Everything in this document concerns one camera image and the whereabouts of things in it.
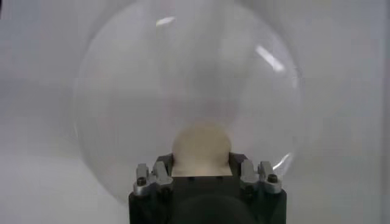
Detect white steamed baozi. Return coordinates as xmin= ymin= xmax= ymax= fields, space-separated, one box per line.
xmin=171 ymin=121 xmax=233 ymax=178

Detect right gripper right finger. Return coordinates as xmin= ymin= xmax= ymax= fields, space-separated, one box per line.
xmin=229 ymin=152 xmax=283 ymax=195

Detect white round plate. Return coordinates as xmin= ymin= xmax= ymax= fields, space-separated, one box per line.
xmin=73 ymin=0 xmax=305 ymax=205

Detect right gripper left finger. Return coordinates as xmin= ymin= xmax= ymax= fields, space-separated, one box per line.
xmin=133 ymin=153 xmax=174 ymax=196

